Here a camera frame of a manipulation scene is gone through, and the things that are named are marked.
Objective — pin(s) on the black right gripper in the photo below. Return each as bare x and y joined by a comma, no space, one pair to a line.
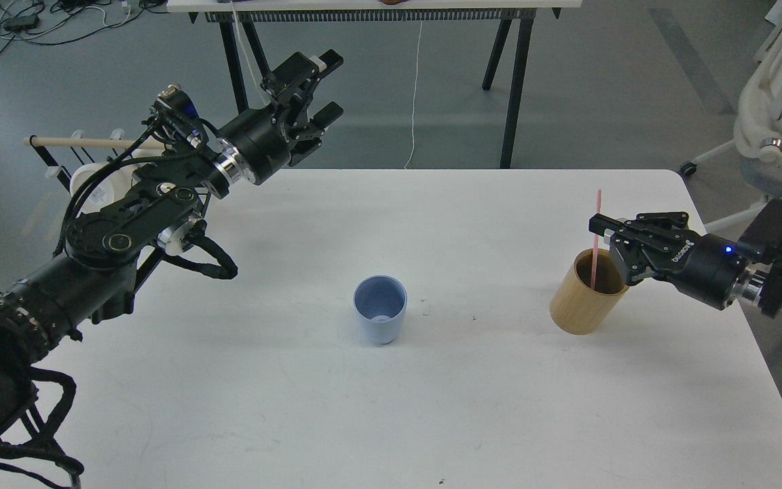
660,246

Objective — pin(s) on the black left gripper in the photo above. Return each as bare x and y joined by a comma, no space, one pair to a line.
254,145

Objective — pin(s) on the pink chopstick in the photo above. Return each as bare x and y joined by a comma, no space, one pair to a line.
595,248

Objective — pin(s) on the blue plastic cup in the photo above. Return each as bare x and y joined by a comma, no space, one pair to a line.
381,303

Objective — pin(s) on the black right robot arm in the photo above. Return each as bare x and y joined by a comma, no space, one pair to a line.
761,245

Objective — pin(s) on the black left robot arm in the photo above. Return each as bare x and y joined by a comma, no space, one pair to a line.
142,208

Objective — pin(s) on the bamboo cylinder holder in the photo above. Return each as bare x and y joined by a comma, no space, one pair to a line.
579,308

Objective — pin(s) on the wooden rod on rack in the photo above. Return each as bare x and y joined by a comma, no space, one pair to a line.
35,141

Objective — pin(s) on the black wire cup rack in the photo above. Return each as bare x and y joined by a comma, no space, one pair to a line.
58,166

